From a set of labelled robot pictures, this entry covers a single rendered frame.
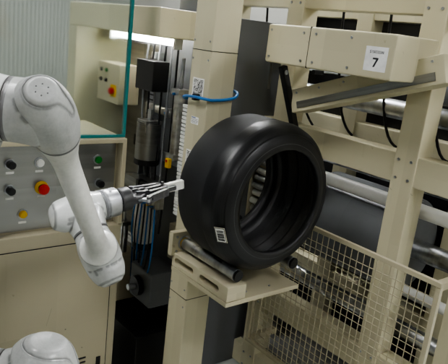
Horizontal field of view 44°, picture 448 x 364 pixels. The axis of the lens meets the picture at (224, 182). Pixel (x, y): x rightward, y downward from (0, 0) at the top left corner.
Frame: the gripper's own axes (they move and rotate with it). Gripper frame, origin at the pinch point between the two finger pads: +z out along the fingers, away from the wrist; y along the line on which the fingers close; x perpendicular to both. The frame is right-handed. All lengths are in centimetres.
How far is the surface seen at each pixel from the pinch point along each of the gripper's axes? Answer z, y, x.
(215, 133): 22.6, 7.4, -12.0
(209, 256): 18.1, 5.5, 34.4
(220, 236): 11.6, -9.9, 18.0
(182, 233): 18.4, 24.5, 32.2
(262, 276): 41, 1, 49
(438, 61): 76, -42, -38
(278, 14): 282, 255, -29
